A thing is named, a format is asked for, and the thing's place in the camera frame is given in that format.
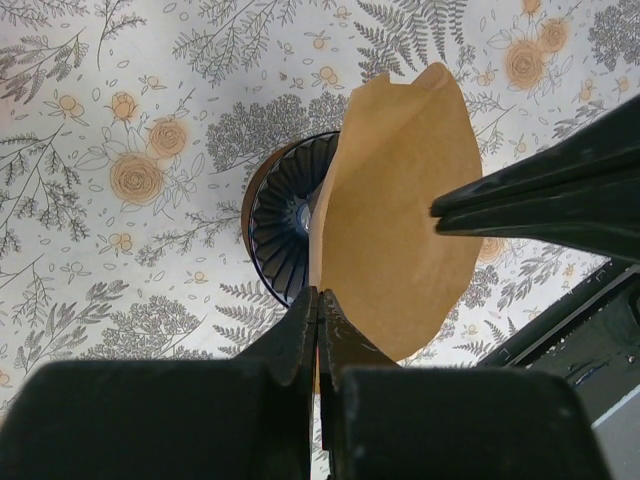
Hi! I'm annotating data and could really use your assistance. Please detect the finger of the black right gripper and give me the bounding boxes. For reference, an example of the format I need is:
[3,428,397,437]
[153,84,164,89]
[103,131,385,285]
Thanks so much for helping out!
[430,97,639,216]
[436,209,639,264]

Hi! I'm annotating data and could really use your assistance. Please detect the brown paper coffee filter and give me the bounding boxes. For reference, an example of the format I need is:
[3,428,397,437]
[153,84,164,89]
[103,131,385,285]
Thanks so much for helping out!
[309,63,482,361]

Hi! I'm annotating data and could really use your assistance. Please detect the floral table mat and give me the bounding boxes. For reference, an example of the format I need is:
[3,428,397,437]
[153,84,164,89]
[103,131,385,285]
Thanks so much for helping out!
[0,0,640,480]

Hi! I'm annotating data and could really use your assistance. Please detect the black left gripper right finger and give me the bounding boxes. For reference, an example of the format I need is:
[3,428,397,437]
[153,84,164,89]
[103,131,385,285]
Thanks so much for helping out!
[318,291,610,479]

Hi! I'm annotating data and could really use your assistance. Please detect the blue glass dripper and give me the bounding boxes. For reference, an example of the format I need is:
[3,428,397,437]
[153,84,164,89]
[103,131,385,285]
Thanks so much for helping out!
[241,131,340,307]

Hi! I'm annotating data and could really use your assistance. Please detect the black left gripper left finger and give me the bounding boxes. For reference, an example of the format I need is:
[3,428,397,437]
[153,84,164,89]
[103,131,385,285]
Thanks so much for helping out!
[1,287,318,479]

